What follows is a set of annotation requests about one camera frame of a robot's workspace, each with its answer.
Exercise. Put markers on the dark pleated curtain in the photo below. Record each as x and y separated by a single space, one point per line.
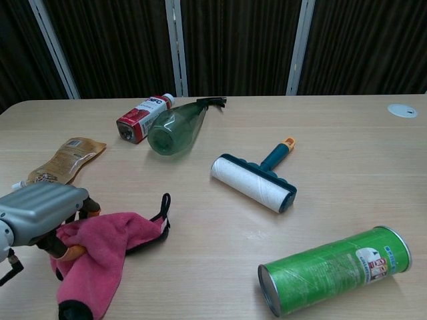
240 43

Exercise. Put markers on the white metal frame post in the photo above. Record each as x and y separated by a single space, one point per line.
300 50
55 50
177 50

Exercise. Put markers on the pink cloth with black trim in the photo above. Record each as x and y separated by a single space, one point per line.
100 240

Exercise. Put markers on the teal lint roller orange tip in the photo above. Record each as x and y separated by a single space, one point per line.
250 181

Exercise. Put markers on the green transparent spray bottle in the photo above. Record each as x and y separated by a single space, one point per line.
173 128

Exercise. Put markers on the green chips can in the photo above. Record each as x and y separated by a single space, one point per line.
327 266

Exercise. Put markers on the brown spouted sauce pouch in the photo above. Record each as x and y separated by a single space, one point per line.
70 155

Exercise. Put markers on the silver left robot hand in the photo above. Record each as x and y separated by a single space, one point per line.
36 210

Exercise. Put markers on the red white labelled bottle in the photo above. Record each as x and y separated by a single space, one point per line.
140 116

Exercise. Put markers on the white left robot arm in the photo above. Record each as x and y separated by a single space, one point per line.
5 241

